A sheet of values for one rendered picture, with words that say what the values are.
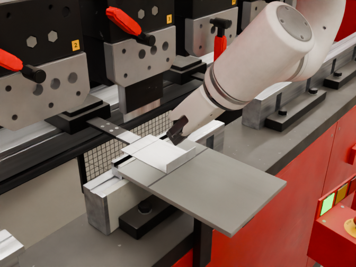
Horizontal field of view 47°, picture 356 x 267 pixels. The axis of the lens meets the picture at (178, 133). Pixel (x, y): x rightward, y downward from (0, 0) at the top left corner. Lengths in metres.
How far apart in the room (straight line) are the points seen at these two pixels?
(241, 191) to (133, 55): 0.30
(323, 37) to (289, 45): 0.11
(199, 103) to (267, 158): 0.46
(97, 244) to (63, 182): 1.72
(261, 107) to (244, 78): 0.58
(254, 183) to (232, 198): 0.06
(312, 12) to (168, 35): 0.25
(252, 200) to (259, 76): 0.24
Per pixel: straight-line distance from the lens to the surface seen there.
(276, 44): 0.55
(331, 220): 1.07
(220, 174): 0.78
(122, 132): 0.91
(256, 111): 1.18
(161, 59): 0.75
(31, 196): 2.48
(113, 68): 0.67
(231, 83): 0.60
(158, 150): 0.84
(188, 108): 0.66
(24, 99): 0.59
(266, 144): 1.13
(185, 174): 0.77
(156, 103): 0.84
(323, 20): 0.64
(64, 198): 2.40
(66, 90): 0.62
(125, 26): 0.63
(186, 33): 0.81
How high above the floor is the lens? 1.45
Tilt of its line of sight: 30 degrees down
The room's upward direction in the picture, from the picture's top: straight up
